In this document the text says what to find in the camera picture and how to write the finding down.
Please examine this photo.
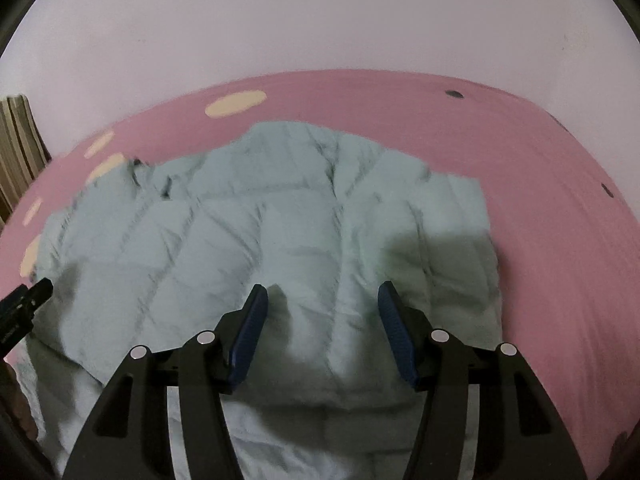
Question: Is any pink polka dot bedspread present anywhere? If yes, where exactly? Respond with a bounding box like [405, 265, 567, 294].
[1, 70, 639, 478]

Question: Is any light teal quilted down jacket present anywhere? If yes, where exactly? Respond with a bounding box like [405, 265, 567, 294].
[17, 122, 502, 479]

